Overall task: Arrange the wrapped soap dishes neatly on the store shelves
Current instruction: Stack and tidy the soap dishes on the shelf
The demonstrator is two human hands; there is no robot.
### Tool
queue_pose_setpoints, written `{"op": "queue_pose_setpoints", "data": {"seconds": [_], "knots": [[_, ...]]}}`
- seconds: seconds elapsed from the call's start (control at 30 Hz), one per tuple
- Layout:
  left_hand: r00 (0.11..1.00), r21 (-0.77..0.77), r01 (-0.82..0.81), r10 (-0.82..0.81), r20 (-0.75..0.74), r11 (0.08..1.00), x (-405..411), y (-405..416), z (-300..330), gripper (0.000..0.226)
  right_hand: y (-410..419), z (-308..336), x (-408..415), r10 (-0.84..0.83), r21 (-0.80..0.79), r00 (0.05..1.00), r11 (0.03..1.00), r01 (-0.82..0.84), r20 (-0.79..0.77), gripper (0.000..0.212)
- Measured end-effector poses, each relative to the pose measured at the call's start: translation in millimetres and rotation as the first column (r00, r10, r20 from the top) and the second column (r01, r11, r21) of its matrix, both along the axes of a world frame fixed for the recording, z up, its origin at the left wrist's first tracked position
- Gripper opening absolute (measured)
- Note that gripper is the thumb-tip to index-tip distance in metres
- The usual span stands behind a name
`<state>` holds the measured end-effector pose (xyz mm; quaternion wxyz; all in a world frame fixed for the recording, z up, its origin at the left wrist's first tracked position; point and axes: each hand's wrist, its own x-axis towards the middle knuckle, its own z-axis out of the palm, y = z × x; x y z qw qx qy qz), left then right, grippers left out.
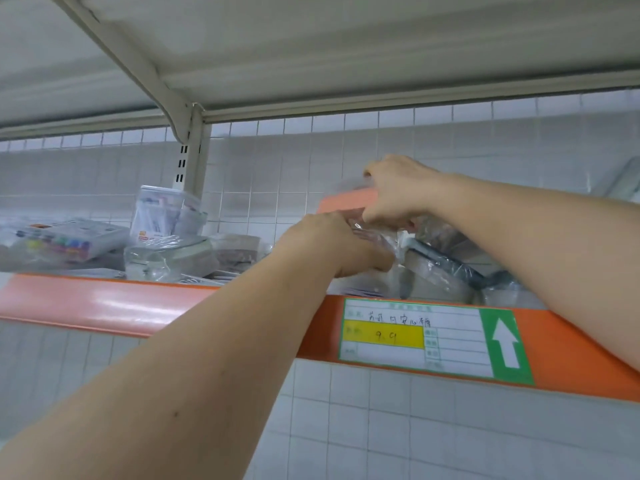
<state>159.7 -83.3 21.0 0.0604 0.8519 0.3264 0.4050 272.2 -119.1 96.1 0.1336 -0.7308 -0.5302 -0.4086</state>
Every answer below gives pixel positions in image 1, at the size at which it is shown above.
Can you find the person's left hand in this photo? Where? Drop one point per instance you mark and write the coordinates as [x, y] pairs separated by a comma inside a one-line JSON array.
[[335, 245]]

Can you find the person's right hand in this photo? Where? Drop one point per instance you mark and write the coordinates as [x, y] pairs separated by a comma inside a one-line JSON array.
[[410, 190]]

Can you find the orange lid plastic box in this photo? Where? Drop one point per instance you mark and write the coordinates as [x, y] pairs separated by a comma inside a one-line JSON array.
[[345, 201]]

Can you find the soap dishes shelf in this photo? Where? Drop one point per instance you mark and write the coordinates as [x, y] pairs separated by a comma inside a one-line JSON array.
[[450, 270]]

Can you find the orange metal store shelving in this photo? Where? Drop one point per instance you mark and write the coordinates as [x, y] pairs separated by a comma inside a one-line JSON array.
[[100, 305]]

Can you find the person's left forearm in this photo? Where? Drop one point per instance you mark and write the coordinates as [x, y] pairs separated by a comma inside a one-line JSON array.
[[180, 395]]

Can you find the person's right forearm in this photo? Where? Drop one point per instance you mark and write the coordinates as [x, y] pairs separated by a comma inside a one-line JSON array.
[[560, 255]]

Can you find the colourful paint set box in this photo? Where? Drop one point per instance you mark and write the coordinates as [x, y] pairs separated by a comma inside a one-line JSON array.
[[70, 240]]

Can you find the white label green arrow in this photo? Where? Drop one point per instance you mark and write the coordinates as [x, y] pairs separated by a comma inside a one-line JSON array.
[[435, 340]]

